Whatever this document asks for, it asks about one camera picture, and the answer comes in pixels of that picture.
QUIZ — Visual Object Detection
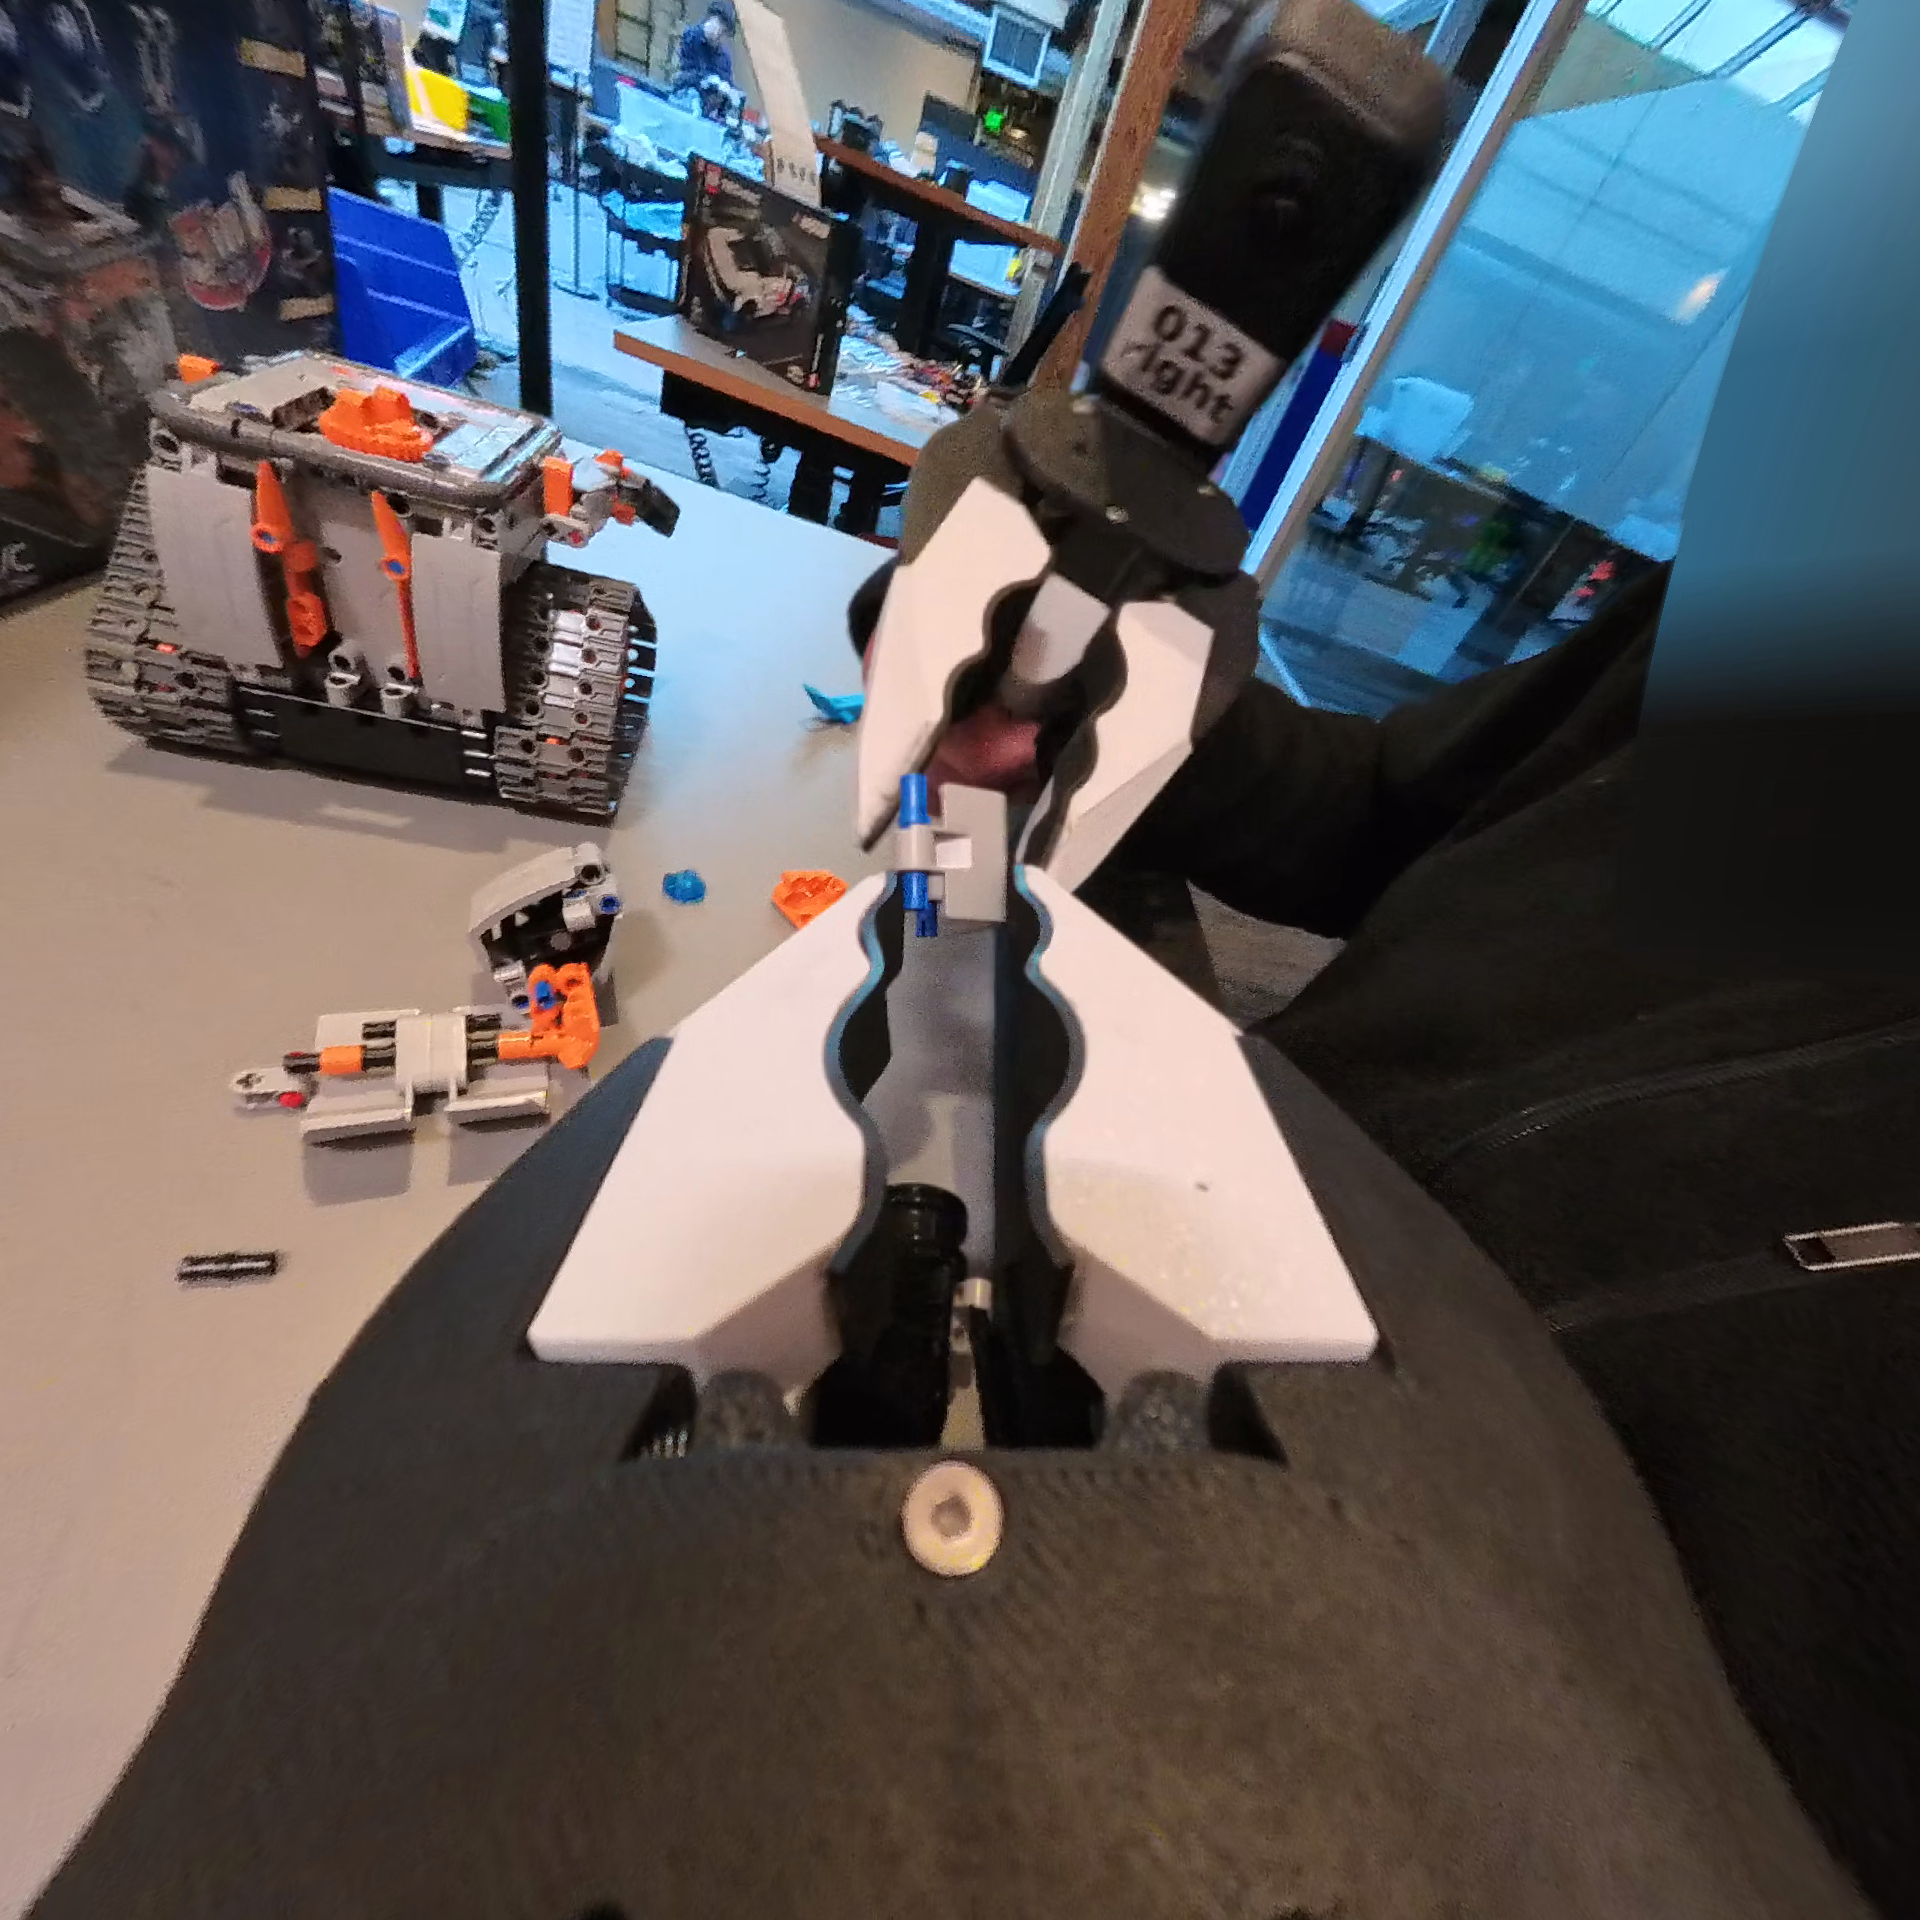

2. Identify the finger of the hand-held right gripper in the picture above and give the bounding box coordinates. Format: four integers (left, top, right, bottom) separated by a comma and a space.
1025, 596, 1220, 890
852, 480, 1055, 861

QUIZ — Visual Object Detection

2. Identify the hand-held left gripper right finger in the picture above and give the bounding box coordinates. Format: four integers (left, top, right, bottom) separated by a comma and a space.
1013, 871, 1380, 1434

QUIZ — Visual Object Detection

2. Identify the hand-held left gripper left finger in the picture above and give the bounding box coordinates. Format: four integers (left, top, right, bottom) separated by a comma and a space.
525, 871, 908, 1444

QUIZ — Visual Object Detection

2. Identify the black toy wheel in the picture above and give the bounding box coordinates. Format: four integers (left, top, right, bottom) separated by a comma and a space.
832, 1182, 994, 1434

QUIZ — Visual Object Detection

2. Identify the grey panel with blue pins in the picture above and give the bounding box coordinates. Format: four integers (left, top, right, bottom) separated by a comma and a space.
882, 773, 1019, 1194

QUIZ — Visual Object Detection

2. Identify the blue plastic bin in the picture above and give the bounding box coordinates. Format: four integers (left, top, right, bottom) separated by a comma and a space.
326, 187, 482, 391

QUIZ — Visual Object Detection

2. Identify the person's right hand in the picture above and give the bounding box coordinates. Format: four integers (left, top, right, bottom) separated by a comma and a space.
929, 696, 1060, 792

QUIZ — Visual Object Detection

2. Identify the wooden workbench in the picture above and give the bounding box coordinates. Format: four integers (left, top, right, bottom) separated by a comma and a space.
611, 322, 944, 505

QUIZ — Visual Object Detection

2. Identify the grey shell assembly with pins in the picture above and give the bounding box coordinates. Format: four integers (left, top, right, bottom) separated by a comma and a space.
469, 844, 627, 993

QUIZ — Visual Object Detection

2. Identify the small grey orange connector assembly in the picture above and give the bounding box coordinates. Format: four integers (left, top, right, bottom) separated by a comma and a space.
228, 1005, 560, 1151

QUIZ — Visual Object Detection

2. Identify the black toy car box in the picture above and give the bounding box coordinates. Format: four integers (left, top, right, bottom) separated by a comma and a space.
679, 154, 860, 397

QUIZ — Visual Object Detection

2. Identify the white leaning board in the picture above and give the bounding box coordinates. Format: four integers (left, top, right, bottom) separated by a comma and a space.
735, 0, 830, 202

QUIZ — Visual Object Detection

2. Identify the black pole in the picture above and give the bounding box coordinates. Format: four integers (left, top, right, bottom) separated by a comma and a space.
506, 0, 558, 419

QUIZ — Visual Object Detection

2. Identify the grey orange tracked toy robot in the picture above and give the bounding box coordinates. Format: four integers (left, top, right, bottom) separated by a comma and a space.
88, 348, 680, 822

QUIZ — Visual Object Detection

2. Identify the blue robot kit box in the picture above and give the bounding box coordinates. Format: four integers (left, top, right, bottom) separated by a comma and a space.
0, 0, 343, 605

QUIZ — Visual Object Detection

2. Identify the white metal frame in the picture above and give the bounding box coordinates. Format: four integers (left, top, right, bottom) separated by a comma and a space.
1242, 0, 1590, 591

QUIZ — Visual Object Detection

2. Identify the wooden support post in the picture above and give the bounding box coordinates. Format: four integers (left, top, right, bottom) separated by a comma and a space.
1033, 0, 1207, 396

